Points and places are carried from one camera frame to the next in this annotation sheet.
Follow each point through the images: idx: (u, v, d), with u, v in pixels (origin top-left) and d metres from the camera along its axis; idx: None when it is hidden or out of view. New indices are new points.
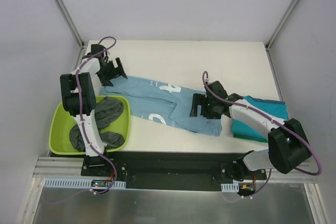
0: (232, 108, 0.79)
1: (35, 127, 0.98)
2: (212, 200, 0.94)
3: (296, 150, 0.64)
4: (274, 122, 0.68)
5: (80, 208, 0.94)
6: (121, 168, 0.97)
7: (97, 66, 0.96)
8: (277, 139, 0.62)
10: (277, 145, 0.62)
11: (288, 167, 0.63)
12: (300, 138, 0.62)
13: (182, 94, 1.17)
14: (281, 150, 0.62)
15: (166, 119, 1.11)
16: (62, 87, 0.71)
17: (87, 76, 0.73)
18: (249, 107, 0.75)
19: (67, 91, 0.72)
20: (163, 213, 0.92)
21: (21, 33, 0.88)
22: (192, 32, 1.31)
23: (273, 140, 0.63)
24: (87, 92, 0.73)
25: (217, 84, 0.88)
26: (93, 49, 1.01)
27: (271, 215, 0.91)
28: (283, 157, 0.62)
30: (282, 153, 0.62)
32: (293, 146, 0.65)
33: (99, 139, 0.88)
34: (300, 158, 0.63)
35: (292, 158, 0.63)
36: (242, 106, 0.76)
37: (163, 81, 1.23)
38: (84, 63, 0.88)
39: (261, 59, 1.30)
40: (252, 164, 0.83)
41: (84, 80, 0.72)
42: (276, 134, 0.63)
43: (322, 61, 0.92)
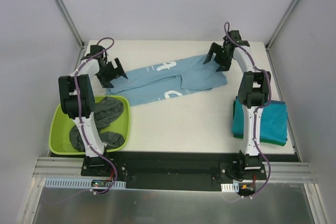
0: (235, 50, 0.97)
1: (35, 126, 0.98)
2: (212, 200, 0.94)
3: (258, 92, 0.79)
4: (254, 68, 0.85)
5: (80, 208, 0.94)
6: (121, 168, 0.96)
7: (96, 67, 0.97)
8: (248, 76, 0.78)
10: (245, 81, 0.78)
11: (244, 99, 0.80)
12: (265, 81, 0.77)
13: (179, 66, 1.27)
14: (245, 85, 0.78)
15: (180, 91, 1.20)
16: (62, 90, 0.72)
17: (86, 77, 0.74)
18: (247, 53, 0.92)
19: (66, 94, 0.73)
20: (163, 213, 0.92)
21: (21, 33, 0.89)
22: (193, 32, 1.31)
23: (244, 76, 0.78)
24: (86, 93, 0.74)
25: (236, 31, 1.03)
26: (92, 50, 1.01)
27: (271, 215, 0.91)
28: (245, 91, 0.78)
30: (245, 87, 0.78)
32: (258, 88, 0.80)
33: (99, 140, 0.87)
34: (258, 98, 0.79)
35: (252, 95, 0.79)
36: (242, 51, 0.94)
37: (157, 63, 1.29)
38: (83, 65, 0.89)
39: (262, 59, 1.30)
40: (243, 144, 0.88)
41: (83, 81, 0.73)
42: (249, 73, 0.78)
43: (321, 61, 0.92)
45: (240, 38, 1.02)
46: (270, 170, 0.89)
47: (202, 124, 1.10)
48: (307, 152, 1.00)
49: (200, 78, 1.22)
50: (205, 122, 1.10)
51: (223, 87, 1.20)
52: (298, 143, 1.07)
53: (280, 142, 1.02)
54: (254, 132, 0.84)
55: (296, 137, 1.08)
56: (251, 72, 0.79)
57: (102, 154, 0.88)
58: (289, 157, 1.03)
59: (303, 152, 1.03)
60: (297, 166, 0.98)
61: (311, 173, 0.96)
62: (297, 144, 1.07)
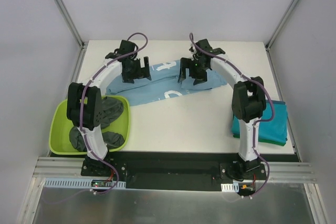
0: (213, 61, 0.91)
1: (35, 127, 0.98)
2: (212, 200, 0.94)
3: (254, 102, 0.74)
4: (243, 77, 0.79)
5: (80, 208, 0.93)
6: (121, 168, 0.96)
7: (118, 70, 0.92)
8: (240, 89, 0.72)
10: (239, 95, 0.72)
11: (242, 113, 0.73)
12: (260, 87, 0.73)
13: (178, 66, 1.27)
14: (240, 99, 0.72)
15: (180, 91, 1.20)
16: (71, 97, 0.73)
17: (95, 91, 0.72)
18: (227, 62, 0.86)
19: (74, 103, 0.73)
20: (163, 212, 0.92)
21: (22, 33, 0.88)
22: (193, 32, 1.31)
23: (237, 91, 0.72)
24: (90, 106, 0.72)
25: (205, 41, 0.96)
26: (122, 46, 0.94)
27: (271, 215, 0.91)
28: (242, 105, 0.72)
30: (241, 102, 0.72)
32: (252, 98, 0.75)
33: (102, 146, 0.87)
34: (257, 108, 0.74)
35: (250, 107, 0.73)
36: (222, 61, 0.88)
37: (158, 63, 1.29)
38: (103, 68, 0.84)
39: (262, 59, 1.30)
40: (242, 149, 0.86)
41: (91, 94, 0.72)
42: (240, 85, 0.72)
43: (322, 61, 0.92)
45: (211, 46, 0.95)
46: (269, 170, 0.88)
47: (201, 124, 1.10)
48: (307, 152, 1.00)
49: None
50: (205, 122, 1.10)
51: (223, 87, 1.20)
52: (298, 142, 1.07)
53: (279, 142, 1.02)
54: (253, 139, 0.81)
55: (296, 137, 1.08)
56: (241, 83, 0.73)
57: (103, 159, 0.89)
58: (289, 157, 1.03)
59: (303, 152, 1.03)
60: (297, 166, 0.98)
61: (311, 173, 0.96)
62: (297, 144, 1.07)
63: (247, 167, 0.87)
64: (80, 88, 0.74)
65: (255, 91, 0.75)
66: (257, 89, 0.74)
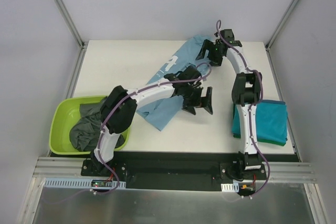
0: (229, 50, 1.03)
1: (36, 127, 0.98)
2: (212, 200, 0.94)
3: (250, 92, 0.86)
4: (247, 70, 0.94)
5: (80, 208, 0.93)
6: (121, 168, 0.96)
7: (166, 94, 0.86)
8: (239, 80, 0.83)
10: (237, 85, 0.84)
11: (237, 98, 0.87)
12: (256, 82, 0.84)
13: (179, 57, 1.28)
14: (237, 88, 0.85)
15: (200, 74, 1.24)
16: (111, 95, 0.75)
17: (133, 104, 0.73)
18: (240, 53, 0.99)
19: (111, 102, 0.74)
20: (163, 213, 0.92)
21: (21, 33, 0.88)
22: (193, 32, 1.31)
23: (237, 81, 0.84)
24: (120, 115, 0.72)
25: (229, 30, 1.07)
26: (185, 73, 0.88)
27: (271, 215, 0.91)
28: (238, 93, 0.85)
30: (237, 90, 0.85)
32: (249, 88, 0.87)
33: (109, 151, 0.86)
34: (250, 97, 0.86)
35: (243, 95, 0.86)
36: (235, 51, 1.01)
37: (158, 63, 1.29)
38: (153, 86, 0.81)
39: (262, 59, 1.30)
40: (241, 144, 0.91)
41: (128, 104, 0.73)
42: (241, 77, 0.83)
43: (322, 62, 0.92)
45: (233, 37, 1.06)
46: (268, 169, 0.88)
47: (202, 123, 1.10)
48: (307, 152, 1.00)
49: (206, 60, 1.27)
50: (205, 122, 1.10)
51: (223, 86, 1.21)
52: (298, 142, 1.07)
53: (279, 142, 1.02)
54: (250, 129, 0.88)
55: (296, 137, 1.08)
56: (243, 74, 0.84)
57: (105, 162, 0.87)
58: (289, 157, 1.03)
59: (303, 152, 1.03)
60: (297, 166, 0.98)
61: (311, 173, 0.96)
62: (297, 144, 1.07)
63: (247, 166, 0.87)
64: (123, 93, 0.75)
65: (253, 83, 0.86)
66: (255, 83, 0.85)
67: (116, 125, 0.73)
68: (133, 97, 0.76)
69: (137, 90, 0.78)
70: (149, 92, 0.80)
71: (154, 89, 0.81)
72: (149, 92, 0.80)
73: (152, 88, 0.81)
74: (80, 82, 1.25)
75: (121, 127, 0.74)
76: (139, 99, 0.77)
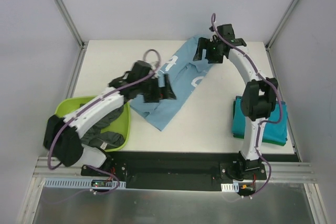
0: (232, 51, 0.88)
1: (35, 127, 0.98)
2: (212, 200, 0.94)
3: (264, 102, 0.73)
4: (259, 76, 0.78)
5: (80, 208, 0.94)
6: (121, 168, 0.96)
7: (118, 103, 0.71)
8: (252, 88, 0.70)
10: (250, 94, 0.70)
11: (249, 111, 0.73)
12: (273, 91, 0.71)
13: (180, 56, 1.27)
14: (250, 98, 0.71)
15: (200, 74, 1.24)
16: (47, 131, 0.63)
17: (73, 133, 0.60)
18: (246, 55, 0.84)
19: (50, 136, 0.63)
20: (163, 213, 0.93)
21: (21, 33, 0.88)
22: (193, 32, 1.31)
23: (249, 89, 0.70)
24: (63, 148, 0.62)
25: (228, 26, 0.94)
26: (132, 72, 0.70)
27: (271, 215, 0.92)
28: (251, 104, 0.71)
30: (251, 100, 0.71)
32: (263, 98, 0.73)
33: (96, 157, 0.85)
34: (264, 108, 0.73)
35: (257, 107, 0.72)
36: (240, 53, 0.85)
37: None
38: (95, 102, 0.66)
39: (262, 59, 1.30)
40: (244, 148, 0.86)
41: (67, 135, 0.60)
42: (253, 85, 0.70)
43: (322, 61, 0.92)
45: (233, 34, 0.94)
46: (270, 171, 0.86)
47: (202, 123, 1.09)
48: (307, 152, 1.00)
49: None
50: (205, 122, 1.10)
51: (223, 86, 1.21)
52: (298, 142, 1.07)
53: (279, 142, 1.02)
54: (256, 139, 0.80)
55: (296, 137, 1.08)
56: (255, 82, 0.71)
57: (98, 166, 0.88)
58: (289, 157, 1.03)
59: (303, 152, 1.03)
60: (297, 166, 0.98)
61: (311, 173, 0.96)
62: (297, 144, 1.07)
63: (247, 167, 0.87)
64: (60, 123, 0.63)
65: (268, 91, 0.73)
66: (270, 92, 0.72)
67: (67, 157, 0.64)
68: (72, 124, 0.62)
69: (76, 115, 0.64)
70: (93, 110, 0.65)
71: (99, 105, 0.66)
72: (93, 111, 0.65)
73: (96, 104, 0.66)
74: (80, 82, 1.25)
75: (74, 156, 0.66)
76: (81, 124, 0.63)
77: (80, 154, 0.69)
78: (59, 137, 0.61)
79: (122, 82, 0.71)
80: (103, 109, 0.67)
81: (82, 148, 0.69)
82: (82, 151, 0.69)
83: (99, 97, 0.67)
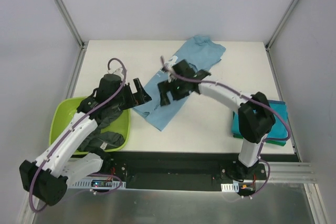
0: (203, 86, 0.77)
1: (35, 127, 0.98)
2: (212, 200, 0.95)
3: (263, 119, 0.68)
4: (243, 98, 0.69)
5: (81, 208, 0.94)
6: (121, 169, 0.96)
7: (91, 128, 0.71)
8: (247, 113, 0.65)
10: (248, 119, 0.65)
11: (254, 135, 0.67)
12: (267, 108, 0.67)
13: (180, 57, 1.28)
14: (250, 122, 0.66)
15: None
16: (23, 179, 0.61)
17: (48, 174, 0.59)
18: (218, 84, 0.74)
19: (27, 182, 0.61)
20: (163, 213, 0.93)
21: (21, 33, 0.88)
22: (192, 32, 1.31)
23: (244, 115, 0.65)
24: (42, 190, 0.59)
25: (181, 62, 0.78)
26: (101, 88, 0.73)
27: (270, 215, 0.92)
28: (252, 128, 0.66)
30: (251, 124, 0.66)
32: (259, 116, 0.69)
33: (91, 165, 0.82)
34: (266, 126, 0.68)
35: (260, 127, 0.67)
36: (212, 84, 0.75)
37: (158, 63, 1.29)
38: (66, 134, 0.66)
39: (262, 59, 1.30)
40: (243, 157, 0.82)
41: (42, 178, 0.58)
42: (245, 108, 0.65)
43: (322, 61, 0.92)
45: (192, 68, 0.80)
46: (268, 167, 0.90)
47: (202, 123, 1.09)
48: (307, 152, 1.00)
49: (206, 59, 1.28)
50: (205, 122, 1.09)
51: None
52: (298, 142, 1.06)
53: (279, 142, 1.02)
54: (259, 150, 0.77)
55: (296, 137, 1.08)
56: (245, 104, 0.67)
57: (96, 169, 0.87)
58: (289, 157, 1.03)
59: (303, 152, 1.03)
60: (297, 166, 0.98)
61: (311, 173, 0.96)
62: (297, 145, 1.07)
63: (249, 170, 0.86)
64: (33, 167, 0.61)
65: (260, 109, 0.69)
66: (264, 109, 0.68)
67: (50, 197, 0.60)
68: (45, 167, 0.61)
69: (46, 157, 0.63)
70: (64, 144, 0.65)
71: (70, 136, 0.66)
72: (65, 145, 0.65)
73: (67, 137, 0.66)
74: (80, 82, 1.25)
75: (57, 194, 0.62)
76: (54, 164, 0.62)
77: (64, 191, 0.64)
78: (35, 183, 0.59)
79: (91, 104, 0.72)
80: (77, 139, 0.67)
81: (65, 183, 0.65)
82: (66, 187, 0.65)
83: (68, 128, 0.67)
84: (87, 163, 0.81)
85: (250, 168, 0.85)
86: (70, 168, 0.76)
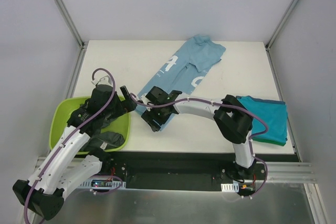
0: (177, 106, 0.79)
1: (35, 127, 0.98)
2: (211, 200, 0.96)
3: (241, 119, 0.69)
4: (214, 104, 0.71)
5: (81, 208, 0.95)
6: (121, 168, 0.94)
7: (82, 143, 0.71)
8: (222, 118, 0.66)
10: (225, 124, 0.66)
11: (239, 137, 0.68)
12: (240, 109, 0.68)
13: (180, 57, 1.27)
14: (229, 126, 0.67)
15: (200, 74, 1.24)
16: (19, 198, 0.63)
17: (41, 194, 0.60)
18: (190, 99, 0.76)
19: (23, 201, 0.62)
20: (163, 213, 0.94)
21: (21, 33, 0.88)
22: (193, 32, 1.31)
23: (220, 121, 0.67)
24: (37, 208, 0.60)
25: (154, 90, 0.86)
26: (93, 100, 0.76)
27: (270, 215, 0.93)
28: (233, 131, 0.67)
30: (230, 129, 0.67)
32: (237, 117, 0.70)
33: (90, 168, 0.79)
34: (246, 124, 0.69)
35: (240, 128, 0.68)
36: (184, 100, 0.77)
37: (158, 64, 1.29)
38: (58, 151, 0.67)
39: (262, 59, 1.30)
40: (240, 159, 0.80)
41: (36, 199, 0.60)
42: (220, 115, 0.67)
43: (322, 62, 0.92)
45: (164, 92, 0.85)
46: (264, 164, 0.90)
47: (202, 123, 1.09)
48: (307, 152, 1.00)
49: (206, 59, 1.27)
50: (205, 122, 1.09)
51: (223, 87, 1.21)
52: (298, 142, 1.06)
53: (279, 142, 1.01)
54: (250, 149, 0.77)
55: (296, 137, 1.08)
56: (219, 111, 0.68)
57: (97, 170, 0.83)
58: (289, 157, 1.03)
59: (303, 152, 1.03)
60: (297, 166, 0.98)
61: (311, 173, 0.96)
62: (297, 144, 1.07)
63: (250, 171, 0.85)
64: (27, 187, 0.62)
65: (235, 110, 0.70)
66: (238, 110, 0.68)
67: (47, 213, 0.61)
68: (38, 187, 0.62)
69: (39, 176, 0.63)
70: (56, 161, 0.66)
71: (61, 153, 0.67)
72: (58, 162, 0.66)
73: (59, 154, 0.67)
74: (80, 82, 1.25)
75: (52, 210, 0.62)
76: (48, 183, 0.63)
77: (60, 206, 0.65)
78: (29, 202, 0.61)
79: (81, 116, 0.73)
80: (69, 155, 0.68)
81: (62, 196, 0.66)
82: (64, 200, 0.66)
83: (59, 145, 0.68)
84: (85, 169, 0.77)
85: (250, 169, 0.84)
86: (66, 177, 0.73)
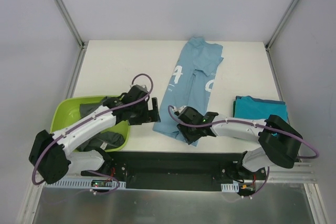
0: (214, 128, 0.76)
1: (35, 128, 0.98)
2: (211, 200, 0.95)
3: (289, 142, 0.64)
4: (258, 126, 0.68)
5: (81, 208, 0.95)
6: (121, 168, 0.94)
7: (108, 124, 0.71)
8: (269, 141, 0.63)
10: (271, 148, 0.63)
11: (288, 162, 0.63)
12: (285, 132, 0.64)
13: (182, 64, 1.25)
14: (276, 150, 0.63)
15: (210, 78, 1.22)
16: (36, 145, 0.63)
17: (60, 151, 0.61)
18: (229, 120, 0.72)
19: (37, 151, 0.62)
20: (163, 213, 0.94)
21: (20, 33, 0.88)
22: (192, 32, 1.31)
23: (266, 145, 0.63)
24: (48, 163, 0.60)
25: (188, 110, 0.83)
26: (129, 93, 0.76)
27: (269, 214, 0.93)
28: (281, 156, 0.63)
30: (277, 153, 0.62)
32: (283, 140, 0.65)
33: (94, 157, 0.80)
34: (294, 147, 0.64)
35: (287, 151, 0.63)
36: (223, 122, 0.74)
37: (158, 64, 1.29)
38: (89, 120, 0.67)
39: (262, 59, 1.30)
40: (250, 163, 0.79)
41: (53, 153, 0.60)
42: (265, 137, 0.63)
43: (322, 62, 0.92)
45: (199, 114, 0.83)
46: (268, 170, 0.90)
47: None
48: (307, 152, 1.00)
49: (209, 61, 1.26)
50: None
51: (223, 87, 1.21)
52: None
53: None
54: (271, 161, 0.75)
55: None
56: (264, 134, 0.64)
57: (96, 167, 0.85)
58: None
59: (303, 152, 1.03)
60: (297, 166, 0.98)
61: (311, 173, 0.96)
62: None
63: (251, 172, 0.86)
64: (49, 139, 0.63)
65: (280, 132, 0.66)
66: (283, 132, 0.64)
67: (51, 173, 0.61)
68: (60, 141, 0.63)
69: (65, 132, 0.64)
70: (83, 129, 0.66)
71: (90, 124, 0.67)
72: (83, 130, 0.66)
73: (87, 123, 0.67)
74: (80, 82, 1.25)
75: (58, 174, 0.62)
76: (69, 142, 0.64)
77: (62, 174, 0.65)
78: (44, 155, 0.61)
79: (116, 102, 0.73)
80: (95, 128, 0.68)
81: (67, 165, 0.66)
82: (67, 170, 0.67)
83: (91, 115, 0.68)
84: (90, 157, 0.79)
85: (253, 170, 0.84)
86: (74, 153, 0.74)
